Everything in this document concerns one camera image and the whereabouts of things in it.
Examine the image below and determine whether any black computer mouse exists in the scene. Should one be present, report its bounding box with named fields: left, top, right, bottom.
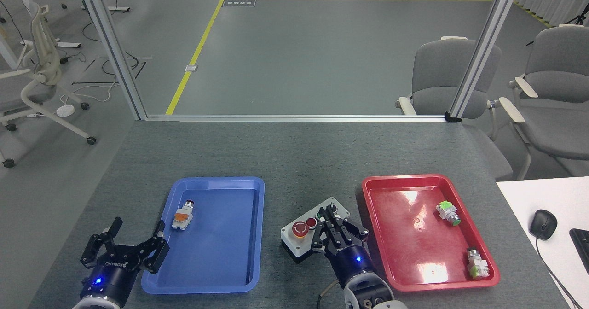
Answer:
left=529, top=209, right=558, bottom=241

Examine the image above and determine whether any silver aluminium rail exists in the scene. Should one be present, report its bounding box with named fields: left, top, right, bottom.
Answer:
left=146, top=114, right=449, bottom=123

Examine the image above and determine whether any grey control box with buttons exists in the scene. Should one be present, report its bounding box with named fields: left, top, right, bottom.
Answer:
left=281, top=197, right=350, bottom=263

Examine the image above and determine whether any black keyboard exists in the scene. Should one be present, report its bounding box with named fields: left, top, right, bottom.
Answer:
left=569, top=228, right=589, bottom=275

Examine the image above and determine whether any red push button switch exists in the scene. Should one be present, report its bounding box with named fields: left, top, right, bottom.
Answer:
left=172, top=200, right=196, bottom=231

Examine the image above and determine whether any silver switch with green block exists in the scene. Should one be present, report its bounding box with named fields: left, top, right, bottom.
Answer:
left=466, top=247, right=490, bottom=280

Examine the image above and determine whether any black mouse cable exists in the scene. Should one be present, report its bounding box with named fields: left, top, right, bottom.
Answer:
left=536, top=238, right=583, bottom=309

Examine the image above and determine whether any white side table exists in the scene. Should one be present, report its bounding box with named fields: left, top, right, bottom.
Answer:
left=496, top=176, right=589, bottom=309

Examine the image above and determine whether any silver aluminium post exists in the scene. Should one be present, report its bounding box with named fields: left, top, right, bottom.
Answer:
left=74, top=0, right=148, bottom=121
left=449, top=0, right=524, bottom=118

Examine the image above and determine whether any red plastic tray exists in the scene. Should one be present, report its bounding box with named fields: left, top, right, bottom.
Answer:
left=362, top=174, right=501, bottom=292

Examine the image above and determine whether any grey chair with armrests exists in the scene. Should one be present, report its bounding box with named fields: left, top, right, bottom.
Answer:
left=396, top=36, right=514, bottom=181
left=499, top=23, right=589, bottom=181

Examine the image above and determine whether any white office chair on wheels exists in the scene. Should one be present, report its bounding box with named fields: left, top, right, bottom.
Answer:
left=0, top=3, right=97, bottom=169

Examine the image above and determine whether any blue plastic tray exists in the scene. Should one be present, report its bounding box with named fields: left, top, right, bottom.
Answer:
left=141, top=176, right=266, bottom=295

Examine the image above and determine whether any white desk foot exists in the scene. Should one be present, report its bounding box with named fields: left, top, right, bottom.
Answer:
left=21, top=40, right=81, bottom=49

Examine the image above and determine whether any white floor cable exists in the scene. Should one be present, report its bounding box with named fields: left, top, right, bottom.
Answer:
left=60, top=72, right=121, bottom=106

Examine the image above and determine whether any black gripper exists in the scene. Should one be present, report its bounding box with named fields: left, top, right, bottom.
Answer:
left=81, top=217, right=170, bottom=305
left=311, top=206, right=377, bottom=286

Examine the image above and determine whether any black floor cable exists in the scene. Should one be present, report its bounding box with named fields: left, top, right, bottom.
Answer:
left=83, top=21, right=153, bottom=85

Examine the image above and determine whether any green push button switch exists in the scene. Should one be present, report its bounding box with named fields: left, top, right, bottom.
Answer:
left=436, top=200, right=462, bottom=227

